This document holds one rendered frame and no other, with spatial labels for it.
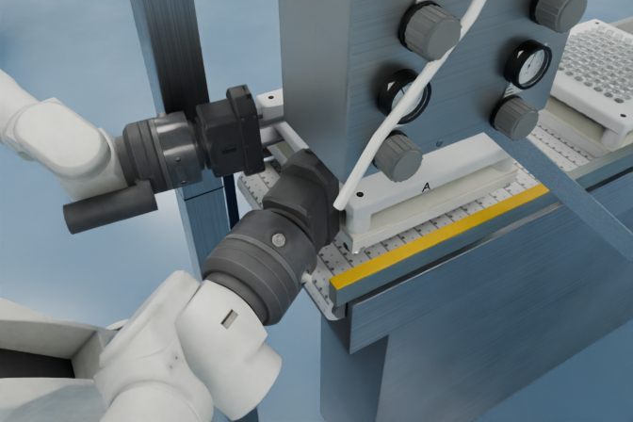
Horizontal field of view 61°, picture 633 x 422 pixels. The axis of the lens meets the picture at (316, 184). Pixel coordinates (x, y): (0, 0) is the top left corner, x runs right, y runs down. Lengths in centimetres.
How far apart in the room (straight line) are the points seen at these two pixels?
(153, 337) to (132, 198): 26
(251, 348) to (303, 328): 109
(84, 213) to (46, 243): 132
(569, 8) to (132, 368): 39
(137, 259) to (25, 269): 33
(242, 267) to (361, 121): 17
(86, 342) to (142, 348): 41
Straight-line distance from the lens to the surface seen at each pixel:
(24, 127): 66
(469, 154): 64
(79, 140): 63
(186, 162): 63
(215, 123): 63
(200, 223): 83
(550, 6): 44
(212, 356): 45
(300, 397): 144
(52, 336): 77
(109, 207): 63
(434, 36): 35
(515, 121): 47
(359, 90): 37
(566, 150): 88
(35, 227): 202
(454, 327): 95
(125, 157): 64
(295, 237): 49
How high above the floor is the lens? 128
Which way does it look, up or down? 41 degrees down
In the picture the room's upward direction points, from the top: straight up
